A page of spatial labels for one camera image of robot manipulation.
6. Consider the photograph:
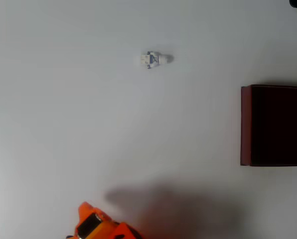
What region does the small white toy figure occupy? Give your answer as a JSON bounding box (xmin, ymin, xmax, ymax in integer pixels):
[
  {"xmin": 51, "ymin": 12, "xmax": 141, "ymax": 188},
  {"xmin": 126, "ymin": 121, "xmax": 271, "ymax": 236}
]
[{"xmin": 135, "ymin": 51, "xmax": 174, "ymax": 70}]

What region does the dark red box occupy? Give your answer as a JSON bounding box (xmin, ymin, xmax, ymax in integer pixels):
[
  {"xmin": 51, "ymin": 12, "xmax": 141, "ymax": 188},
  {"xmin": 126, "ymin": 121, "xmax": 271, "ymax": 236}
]
[{"xmin": 240, "ymin": 84, "xmax": 297, "ymax": 167}]

